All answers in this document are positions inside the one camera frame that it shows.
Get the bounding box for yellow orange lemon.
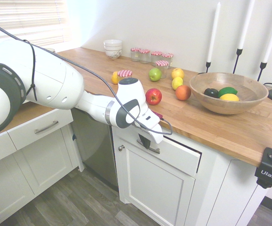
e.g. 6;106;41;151
110;72;120;85

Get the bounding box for white corner cabinet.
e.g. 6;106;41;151
0;107;85;226

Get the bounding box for black Ulanzi clamp camera stand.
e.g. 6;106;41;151
254;133;272;189

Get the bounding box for yellow apple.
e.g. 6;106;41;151
171;68;185;80

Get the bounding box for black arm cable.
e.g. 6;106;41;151
0;17;174;136

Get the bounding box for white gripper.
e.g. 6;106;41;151
134;121;163;151

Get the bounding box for white drawer with wooden inside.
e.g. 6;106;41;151
112;126;202;177

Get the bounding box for yellow lemon on counter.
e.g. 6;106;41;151
171;76;184;90

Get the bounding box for red apple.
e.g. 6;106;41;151
145;88;163;106

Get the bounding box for white cabinet drawer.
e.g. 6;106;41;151
8;109;74;151

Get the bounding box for white window blinds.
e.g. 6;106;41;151
0;0;72;50

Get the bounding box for white bowl with floral print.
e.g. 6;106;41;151
104;48;122;59

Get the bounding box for green apple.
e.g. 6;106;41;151
149;68;162;82

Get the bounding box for large wooden bowl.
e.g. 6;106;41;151
189;72;269;115

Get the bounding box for glass jar red checkered lid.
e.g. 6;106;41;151
162;53;174;69
151;51;163;66
155;60;169;79
117;70;133;83
139;48;151;65
130;47;141;62

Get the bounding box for dark avocado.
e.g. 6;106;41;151
203;88;220;98

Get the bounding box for black candle holder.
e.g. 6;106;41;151
256;61;268;82
198;61;212;75
232;48;243;74

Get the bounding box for orange fruit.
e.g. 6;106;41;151
175;85;192;101

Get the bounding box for brushed metal drawer handle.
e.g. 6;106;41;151
136;138;161;155
34;120;59;135

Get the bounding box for green lime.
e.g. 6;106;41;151
218;87;238;98

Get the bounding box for white kitchen cabinet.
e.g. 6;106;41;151
111;124;268;226

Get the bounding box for white wrist camera red mount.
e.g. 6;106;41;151
140;108;164;123

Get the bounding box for stainless steel dishwasher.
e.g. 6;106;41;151
71;109;119;191

